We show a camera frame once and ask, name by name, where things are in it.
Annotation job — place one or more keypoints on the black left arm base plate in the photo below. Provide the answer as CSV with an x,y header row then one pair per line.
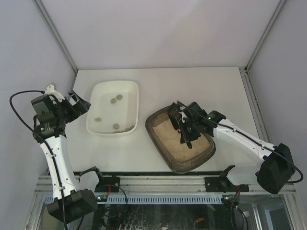
x,y
108,184

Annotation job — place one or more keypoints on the aluminium frame post right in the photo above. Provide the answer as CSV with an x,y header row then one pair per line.
x,y
273,19

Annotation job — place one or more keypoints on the black litter scoop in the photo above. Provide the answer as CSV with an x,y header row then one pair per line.
x,y
175,116

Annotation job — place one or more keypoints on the aluminium front rail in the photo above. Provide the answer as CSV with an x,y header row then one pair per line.
x,y
160,185

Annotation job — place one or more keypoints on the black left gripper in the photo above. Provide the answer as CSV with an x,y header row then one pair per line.
x,y
75,105

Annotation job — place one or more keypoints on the dark brown litter box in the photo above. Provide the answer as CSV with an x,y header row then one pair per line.
x,y
179,158

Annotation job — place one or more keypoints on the aluminium frame post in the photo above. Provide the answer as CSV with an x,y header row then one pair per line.
x,y
55,33
273,19

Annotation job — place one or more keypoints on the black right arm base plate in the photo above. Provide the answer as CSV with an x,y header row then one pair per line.
x,y
214,184

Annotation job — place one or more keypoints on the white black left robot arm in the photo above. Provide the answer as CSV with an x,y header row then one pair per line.
x,y
73,198

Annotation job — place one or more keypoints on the aluminium frame post left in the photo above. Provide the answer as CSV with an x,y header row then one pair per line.
x,y
55,33

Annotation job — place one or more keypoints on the grey slotted cable duct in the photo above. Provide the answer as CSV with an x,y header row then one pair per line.
x,y
121,199

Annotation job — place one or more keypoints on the white plastic tub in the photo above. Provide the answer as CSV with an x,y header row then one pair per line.
x,y
124,112

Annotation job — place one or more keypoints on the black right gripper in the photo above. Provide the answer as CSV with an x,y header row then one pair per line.
x,y
182,123

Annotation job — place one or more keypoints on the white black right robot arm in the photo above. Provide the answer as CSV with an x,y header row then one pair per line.
x,y
273,164

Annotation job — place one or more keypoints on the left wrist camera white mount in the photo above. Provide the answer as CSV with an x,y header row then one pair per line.
x,y
51,90

